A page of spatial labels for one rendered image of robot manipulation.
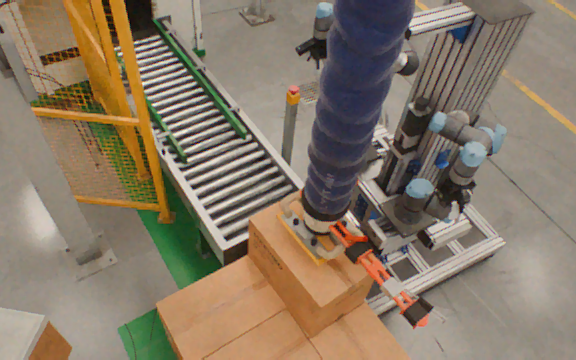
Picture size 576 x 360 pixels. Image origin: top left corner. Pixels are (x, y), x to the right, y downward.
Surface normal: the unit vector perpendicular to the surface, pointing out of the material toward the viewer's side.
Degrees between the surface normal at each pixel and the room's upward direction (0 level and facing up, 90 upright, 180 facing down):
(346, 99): 80
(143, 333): 0
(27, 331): 0
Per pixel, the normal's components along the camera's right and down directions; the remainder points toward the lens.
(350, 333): 0.07, -0.63
